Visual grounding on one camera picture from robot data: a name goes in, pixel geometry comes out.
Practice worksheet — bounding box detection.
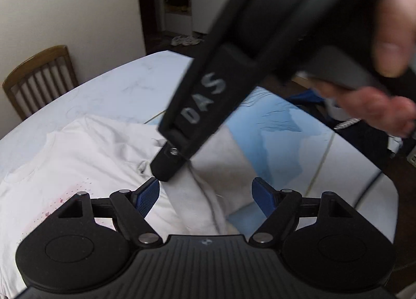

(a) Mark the wooden slat-back chair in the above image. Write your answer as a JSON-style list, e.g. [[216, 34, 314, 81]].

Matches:
[[2, 45, 79, 121]]

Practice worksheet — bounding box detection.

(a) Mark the white printed sweatshirt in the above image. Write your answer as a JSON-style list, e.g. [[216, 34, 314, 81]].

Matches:
[[1, 116, 255, 298]]

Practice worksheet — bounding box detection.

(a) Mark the person's right hand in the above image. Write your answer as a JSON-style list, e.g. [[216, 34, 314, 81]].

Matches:
[[312, 0, 415, 138]]

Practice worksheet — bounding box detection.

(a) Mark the white sneakers pair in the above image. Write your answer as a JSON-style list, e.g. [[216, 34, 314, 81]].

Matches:
[[171, 36, 202, 46]]

